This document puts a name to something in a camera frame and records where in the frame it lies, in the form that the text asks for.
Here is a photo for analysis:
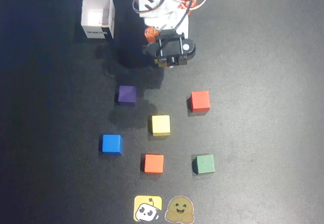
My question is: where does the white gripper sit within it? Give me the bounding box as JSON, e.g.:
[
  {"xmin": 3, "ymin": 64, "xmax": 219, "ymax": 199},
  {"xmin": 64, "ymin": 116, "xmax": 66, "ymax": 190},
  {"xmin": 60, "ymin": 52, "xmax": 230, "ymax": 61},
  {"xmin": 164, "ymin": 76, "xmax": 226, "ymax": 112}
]
[{"xmin": 143, "ymin": 6, "xmax": 190, "ymax": 44}]

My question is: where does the purple wooden cube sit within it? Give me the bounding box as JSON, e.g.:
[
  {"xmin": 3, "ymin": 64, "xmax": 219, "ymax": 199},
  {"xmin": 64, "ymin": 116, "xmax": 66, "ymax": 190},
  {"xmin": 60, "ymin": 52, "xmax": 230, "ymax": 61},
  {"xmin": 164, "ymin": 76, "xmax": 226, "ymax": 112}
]
[{"xmin": 117, "ymin": 85, "xmax": 138, "ymax": 106}]

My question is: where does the red wooden cube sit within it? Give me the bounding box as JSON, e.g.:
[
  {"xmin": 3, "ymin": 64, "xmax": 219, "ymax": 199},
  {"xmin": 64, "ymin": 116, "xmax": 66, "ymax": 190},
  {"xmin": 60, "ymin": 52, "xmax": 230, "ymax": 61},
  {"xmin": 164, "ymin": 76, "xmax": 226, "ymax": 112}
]
[{"xmin": 190, "ymin": 91, "xmax": 211, "ymax": 113}]

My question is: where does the yellow wooden cube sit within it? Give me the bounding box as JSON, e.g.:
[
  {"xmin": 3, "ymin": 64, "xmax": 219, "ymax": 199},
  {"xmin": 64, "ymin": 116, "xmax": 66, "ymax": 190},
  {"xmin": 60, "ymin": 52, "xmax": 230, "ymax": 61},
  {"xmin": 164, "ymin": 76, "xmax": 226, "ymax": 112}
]
[{"xmin": 148, "ymin": 114, "xmax": 171, "ymax": 137}]

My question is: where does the blue wooden cube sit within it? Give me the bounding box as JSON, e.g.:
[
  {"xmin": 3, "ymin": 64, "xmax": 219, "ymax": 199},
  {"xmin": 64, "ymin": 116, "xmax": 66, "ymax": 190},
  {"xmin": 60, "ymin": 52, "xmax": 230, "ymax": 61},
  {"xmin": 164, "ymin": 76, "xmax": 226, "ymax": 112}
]
[{"xmin": 101, "ymin": 133, "xmax": 124, "ymax": 156}]

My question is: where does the orange wooden cube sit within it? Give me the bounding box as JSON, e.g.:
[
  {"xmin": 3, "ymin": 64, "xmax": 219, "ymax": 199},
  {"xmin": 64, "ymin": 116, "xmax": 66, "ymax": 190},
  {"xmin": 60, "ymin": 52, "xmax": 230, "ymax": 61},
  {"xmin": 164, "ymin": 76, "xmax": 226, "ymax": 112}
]
[{"xmin": 143, "ymin": 154, "xmax": 165, "ymax": 174}]

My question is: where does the green wooden cube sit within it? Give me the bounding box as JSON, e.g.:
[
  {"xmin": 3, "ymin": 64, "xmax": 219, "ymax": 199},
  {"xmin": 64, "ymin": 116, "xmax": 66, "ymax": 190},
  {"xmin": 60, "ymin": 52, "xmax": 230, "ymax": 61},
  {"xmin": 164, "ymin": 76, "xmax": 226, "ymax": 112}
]
[{"xmin": 194, "ymin": 154, "xmax": 216, "ymax": 175}]

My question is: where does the white open cardboard box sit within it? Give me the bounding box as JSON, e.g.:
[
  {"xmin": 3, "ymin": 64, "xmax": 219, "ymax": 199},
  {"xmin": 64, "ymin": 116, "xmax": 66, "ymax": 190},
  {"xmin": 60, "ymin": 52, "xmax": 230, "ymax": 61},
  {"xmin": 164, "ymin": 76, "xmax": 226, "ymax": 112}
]
[{"xmin": 80, "ymin": 0, "xmax": 116, "ymax": 40}]

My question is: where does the dark grey desk mat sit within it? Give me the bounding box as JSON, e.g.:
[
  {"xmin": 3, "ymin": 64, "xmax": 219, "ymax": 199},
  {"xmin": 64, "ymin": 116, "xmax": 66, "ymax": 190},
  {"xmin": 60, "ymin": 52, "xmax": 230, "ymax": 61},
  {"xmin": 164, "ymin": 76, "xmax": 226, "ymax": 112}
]
[{"xmin": 0, "ymin": 0, "xmax": 324, "ymax": 224}]

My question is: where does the yellow robot face sticker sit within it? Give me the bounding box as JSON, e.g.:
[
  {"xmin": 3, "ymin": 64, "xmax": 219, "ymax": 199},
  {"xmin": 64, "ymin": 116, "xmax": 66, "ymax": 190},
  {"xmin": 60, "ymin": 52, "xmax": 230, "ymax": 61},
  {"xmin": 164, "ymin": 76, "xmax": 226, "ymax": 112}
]
[{"xmin": 133, "ymin": 195, "xmax": 163, "ymax": 222}]

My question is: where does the hugging face emoji sticker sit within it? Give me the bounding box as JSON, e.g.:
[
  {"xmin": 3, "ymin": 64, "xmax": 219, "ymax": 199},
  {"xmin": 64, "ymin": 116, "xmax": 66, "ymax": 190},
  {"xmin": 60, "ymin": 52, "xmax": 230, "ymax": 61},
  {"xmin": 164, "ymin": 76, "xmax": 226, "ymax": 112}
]
[{"xmin": 165, "ymin": 195, "xmax": 195, "ymax": 223}]

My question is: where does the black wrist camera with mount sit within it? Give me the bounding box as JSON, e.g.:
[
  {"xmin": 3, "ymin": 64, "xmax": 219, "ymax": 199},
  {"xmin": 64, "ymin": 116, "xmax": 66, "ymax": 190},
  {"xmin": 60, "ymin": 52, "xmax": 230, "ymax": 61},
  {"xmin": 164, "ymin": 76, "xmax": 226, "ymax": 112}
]
[{"xmin": 143, "ymin": 30, "xmax": 197, "ymax": 69}]

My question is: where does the black camera cable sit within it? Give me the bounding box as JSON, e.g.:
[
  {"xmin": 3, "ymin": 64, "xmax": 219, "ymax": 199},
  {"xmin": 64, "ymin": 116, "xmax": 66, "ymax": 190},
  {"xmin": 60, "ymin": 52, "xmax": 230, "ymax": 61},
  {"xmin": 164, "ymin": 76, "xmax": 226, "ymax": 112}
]
[{"xmin": 174, "ymin": 0, "xmax": 198, "ymax": 31}]

